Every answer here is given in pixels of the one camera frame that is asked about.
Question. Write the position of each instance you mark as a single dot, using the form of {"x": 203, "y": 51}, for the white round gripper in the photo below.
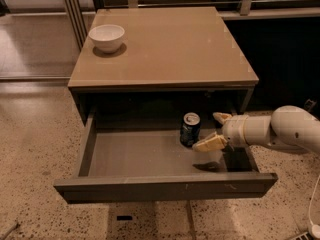
{"x": 234, "y": 129}

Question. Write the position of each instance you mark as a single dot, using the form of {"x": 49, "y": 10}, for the dark pepsi can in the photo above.
{"x": 190, "y": 129}

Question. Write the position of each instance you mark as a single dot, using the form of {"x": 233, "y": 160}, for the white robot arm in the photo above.
{"x": 288, "y": 129}

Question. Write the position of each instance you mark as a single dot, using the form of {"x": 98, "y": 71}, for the brown cabinet with glass top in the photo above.
{"x": 183, "y": 48}

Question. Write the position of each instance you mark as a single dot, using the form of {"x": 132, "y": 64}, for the open grey top drawer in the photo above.
{"x": 127, "y": 159}

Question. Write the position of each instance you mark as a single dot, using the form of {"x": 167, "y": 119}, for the white ceramic bowl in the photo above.
{"x": 107, "y": 38}

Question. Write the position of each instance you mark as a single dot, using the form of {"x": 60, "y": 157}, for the metal rod on floor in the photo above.
{"x": 15, "y": 226}

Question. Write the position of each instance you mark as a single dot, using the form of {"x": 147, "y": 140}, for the grey metal post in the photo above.
{"x": 74, "y": 13}

